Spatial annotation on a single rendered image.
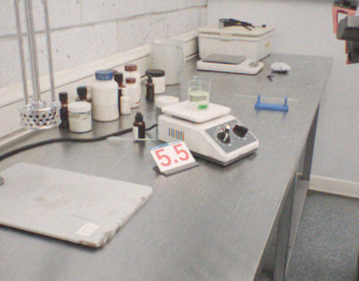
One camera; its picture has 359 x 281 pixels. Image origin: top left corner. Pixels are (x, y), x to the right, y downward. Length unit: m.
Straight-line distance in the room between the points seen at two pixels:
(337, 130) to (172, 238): 1.91
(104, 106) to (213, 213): 0.55
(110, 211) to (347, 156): 1.95
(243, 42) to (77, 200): 1.44
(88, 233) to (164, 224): 0.12
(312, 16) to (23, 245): 1.98
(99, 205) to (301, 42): 1.83
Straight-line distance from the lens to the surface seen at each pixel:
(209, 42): 2.13
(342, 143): 2.54
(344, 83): 2.45
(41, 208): 0.77
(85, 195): 0.80
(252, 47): 2.07
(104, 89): 1.19
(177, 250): 0.66
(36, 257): 0.67
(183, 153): 0.94
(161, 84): 1.49
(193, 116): 0.96
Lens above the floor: 1.12
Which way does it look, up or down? 20 degrees down
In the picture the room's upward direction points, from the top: 1 degrees clockwise
